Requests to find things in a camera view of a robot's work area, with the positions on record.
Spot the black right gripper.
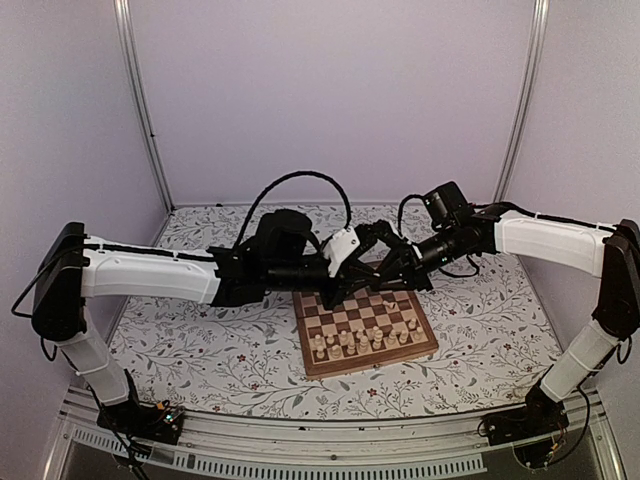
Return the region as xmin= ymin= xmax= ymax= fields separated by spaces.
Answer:
xmin=370 ymin=226 xmax=464 ymax=293

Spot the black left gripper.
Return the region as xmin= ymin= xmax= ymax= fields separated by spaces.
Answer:
xmin=266 ymin=250 xmax=377 ymax=310

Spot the light chess queen piece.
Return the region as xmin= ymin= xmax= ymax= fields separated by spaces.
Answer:
xmin=372 ymin=330 xmax=384 ymax=351

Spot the light chess king piece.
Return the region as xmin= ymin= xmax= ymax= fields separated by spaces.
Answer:
xmin=357 ymin=335 xmax=369 ymax=354

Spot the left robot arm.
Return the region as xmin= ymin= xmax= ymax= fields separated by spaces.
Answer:
xmin=11 ymin=209 xmax=377 ymax=434

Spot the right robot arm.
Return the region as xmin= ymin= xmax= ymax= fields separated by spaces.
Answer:
xmin=353 ymin=176 xmax=639 ymax=416

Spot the wooden chess board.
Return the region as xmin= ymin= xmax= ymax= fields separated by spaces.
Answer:
xmin=293 ymin=287 xmax=439 ymax=380

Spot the floral patterned table mat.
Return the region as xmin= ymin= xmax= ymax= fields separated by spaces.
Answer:
xmin=104 ymin=202 xmax=569 ymax=420

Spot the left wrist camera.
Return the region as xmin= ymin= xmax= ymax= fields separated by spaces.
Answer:
xmin=321 ymin=227 xmax=360 ymax=278

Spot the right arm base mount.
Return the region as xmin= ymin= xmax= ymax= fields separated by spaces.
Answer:
xmin=477 ymin=384 xmax=569 ymax=469

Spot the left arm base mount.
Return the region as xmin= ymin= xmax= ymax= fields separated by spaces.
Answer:
xmin=97 ymin=399 xmax=185 ymax=445

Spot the right aluminium frame post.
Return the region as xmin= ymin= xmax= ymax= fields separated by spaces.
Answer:
xmin=492 ymin=0 xmax=550 ymax=202

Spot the front aluminium rail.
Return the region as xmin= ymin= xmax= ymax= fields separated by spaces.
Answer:
xmin=44 ymin=388 xmax=627 ymax=479

